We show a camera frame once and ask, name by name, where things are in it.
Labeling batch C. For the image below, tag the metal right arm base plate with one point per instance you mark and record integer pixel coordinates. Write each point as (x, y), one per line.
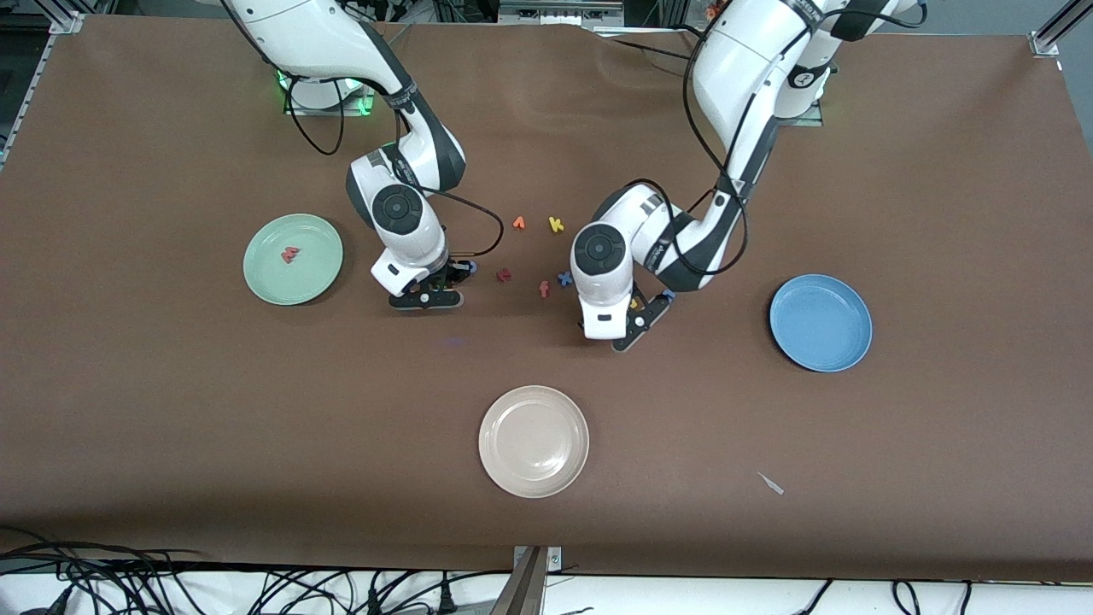
(299, 108)

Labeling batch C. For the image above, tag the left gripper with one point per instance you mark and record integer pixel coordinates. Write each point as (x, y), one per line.
(646, 306)

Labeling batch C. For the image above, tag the metal camera pole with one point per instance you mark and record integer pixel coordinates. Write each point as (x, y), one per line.
(523, 589)

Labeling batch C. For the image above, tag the metal rack unit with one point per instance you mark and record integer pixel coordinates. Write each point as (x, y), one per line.
(559, 13)

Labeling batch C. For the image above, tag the aluminium frame profile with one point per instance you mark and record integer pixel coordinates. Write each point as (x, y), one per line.
(68, 21)

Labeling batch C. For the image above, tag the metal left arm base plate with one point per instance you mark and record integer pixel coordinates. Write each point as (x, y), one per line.
(807, 121)

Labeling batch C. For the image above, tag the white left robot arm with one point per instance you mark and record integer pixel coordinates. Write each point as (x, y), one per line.
(743, 60)

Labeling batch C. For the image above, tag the aluminium corner bracket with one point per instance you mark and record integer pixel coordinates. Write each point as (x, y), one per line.
(1046, 43)

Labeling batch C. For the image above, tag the small white tape scrap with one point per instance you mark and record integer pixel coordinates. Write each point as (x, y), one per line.
(773, 485)

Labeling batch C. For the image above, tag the beige plate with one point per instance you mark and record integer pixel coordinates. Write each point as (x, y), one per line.
(534, 442)

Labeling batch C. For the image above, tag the blue plate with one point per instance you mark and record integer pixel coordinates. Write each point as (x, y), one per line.
(821, 323)

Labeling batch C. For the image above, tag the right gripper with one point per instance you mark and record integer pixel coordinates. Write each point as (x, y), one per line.
(453, 272)

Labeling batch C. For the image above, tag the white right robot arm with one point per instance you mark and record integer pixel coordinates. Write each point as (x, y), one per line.
(316, 34)

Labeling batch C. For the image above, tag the green plate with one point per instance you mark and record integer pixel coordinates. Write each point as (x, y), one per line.
(293, 282)

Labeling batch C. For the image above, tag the brown paper table cover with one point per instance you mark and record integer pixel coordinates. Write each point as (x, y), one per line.
(546, 128)

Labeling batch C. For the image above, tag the small metal clamp bracket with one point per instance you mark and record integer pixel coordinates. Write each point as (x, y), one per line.
(555, 559)

